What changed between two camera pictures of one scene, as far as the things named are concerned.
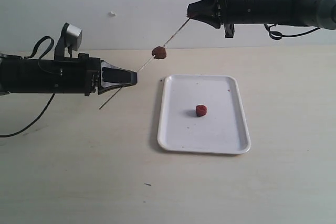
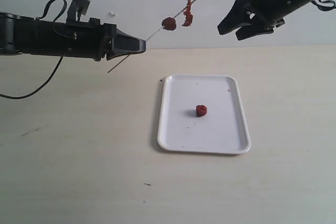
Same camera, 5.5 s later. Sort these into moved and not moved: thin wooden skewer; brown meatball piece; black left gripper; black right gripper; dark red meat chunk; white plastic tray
Moved: black right gripper; brown meatball piece; black left gripper; thin wooden skewer
Not moved: dark red meat chunk; white plastic tray
